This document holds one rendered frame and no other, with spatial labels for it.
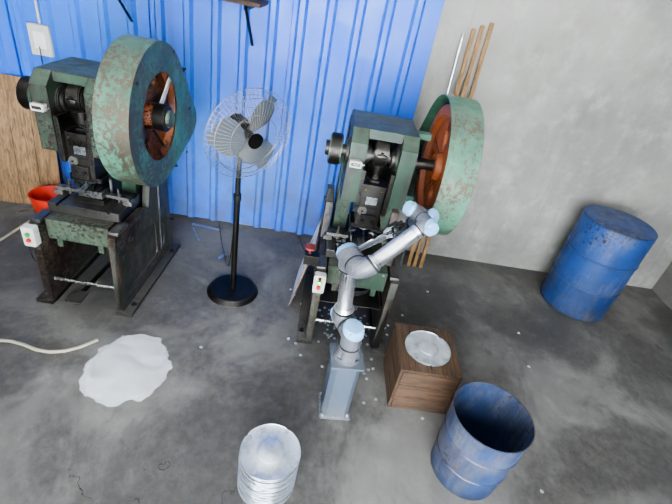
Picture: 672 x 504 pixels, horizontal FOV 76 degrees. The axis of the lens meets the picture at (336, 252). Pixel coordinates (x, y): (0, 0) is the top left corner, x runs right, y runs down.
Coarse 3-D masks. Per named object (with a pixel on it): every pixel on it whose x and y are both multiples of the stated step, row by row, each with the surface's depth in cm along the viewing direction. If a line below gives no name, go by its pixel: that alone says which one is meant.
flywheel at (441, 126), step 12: (444, 108) 257; (444, 120) 264; (432, 132) 279; (444, 132) 261; (432, 144) 285; (444, 144) 259; (432, 156) 267; (444, 156) 254; (444, 168) 250; (420, 180) 292; (432, 180) 271; (420, 192) 289; (432, 192) 276; (420, 204) 283; (432, 204) 263
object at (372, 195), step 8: (368, 176) 269; (368, 184) 262; (376, 184) 265; (384, 184) 267; (368, 192) 265; (376, 192) 265; (384, 192) 264; (360, 200) 268; (368, 200) 268; (376, 200) 267; (360, 208) 270; (368, 208) 271; (376, 208) 271; (360, 216) 271; (368, 216) 270; (376, 216) 274; (360, 224) 274; (368, 224) 274; (376, 224) 277
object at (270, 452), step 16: (256, 432) 213; (272, 432) 215; (288, 432) 216; (240, 448) 204; (256, 448) 206; (272, 448) 207; (288, 448) 209; (256, 464) 200; (272, 464) 201; (288, 464) 203; (272, 480) 194
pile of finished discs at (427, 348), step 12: (408, 336) 275; (420, 336) 277; (432, 336) 279; (408, 348) 266; (420, 348) 267; (432, 348) 269; (444, 348) 272; (420, 360) 260; (432, 360) 261; (444, 360) 264
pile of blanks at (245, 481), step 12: (300, 456) 208; (240, 468) 203; (240, 480) 206; (252, 480) 196; (288, 480) 201; (240, 492) 210; (252, 492) 202; (264, 492) 200; (276, 492) 202; (288, 492) 211
